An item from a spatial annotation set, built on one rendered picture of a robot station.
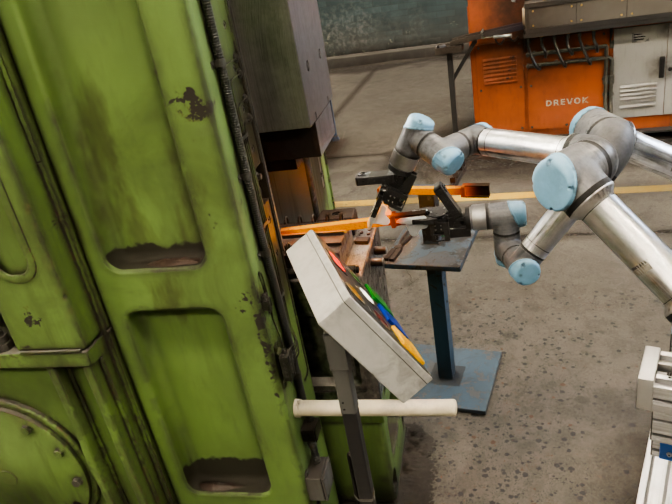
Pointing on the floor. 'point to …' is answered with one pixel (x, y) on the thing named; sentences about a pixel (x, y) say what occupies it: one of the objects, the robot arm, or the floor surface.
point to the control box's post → (345, 386)
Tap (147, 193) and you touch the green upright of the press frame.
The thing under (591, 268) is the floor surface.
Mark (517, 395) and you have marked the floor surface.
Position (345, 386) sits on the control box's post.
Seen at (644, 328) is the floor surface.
